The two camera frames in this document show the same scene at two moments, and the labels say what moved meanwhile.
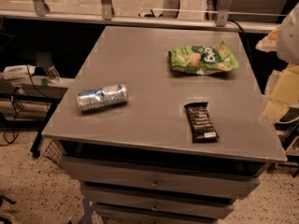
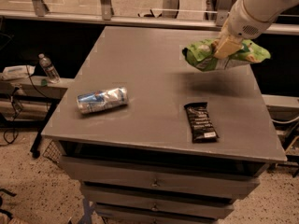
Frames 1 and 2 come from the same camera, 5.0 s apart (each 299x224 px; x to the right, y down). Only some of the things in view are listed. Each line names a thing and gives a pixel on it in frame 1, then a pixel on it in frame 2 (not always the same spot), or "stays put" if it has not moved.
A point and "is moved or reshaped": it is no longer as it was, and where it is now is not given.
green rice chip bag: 203,59 is moved or reshaped
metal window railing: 106,13 stays put
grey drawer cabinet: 164,125 stays put
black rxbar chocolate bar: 203,130 stays put
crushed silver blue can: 106,96 stays put
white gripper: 290,42 → 242,22
